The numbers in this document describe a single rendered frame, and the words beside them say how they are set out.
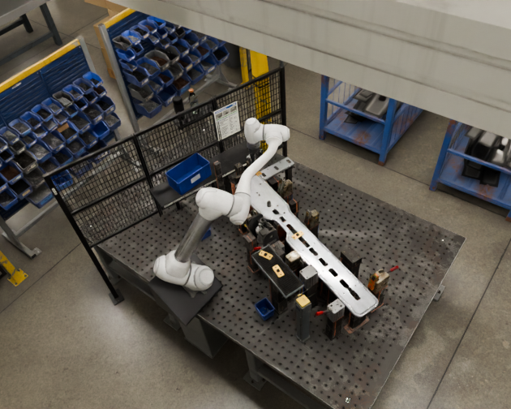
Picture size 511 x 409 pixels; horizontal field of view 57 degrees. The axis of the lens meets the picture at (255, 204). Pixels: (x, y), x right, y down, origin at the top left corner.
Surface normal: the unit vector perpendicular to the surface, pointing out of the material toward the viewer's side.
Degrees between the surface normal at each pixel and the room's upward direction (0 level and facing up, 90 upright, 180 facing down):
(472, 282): 0
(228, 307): 0
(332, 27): 90
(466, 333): 0
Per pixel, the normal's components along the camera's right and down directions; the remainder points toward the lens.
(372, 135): -0.07, -0.65
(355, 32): -0.60, 0.63
